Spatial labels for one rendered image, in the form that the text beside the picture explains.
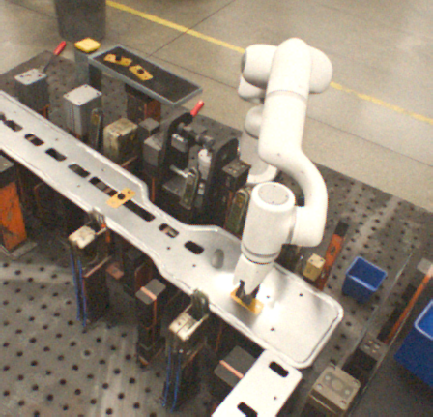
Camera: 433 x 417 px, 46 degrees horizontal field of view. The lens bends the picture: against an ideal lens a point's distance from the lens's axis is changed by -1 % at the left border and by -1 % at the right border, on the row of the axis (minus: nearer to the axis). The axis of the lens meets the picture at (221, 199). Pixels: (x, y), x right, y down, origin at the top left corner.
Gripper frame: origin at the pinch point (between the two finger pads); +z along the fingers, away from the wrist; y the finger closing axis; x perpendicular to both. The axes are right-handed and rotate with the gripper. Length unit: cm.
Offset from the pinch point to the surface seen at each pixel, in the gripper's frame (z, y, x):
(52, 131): 4, -12, -84
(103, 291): 23.7, 10.6, -38.2
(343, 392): -1.8, 8.5, 29.1
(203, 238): 4.0, -9.1, -20.4
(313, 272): -0.1, -15.9, 8.6
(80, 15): 79, -180, -267
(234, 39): 103, -282, -192
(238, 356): 6.1, 11.6, 6.3
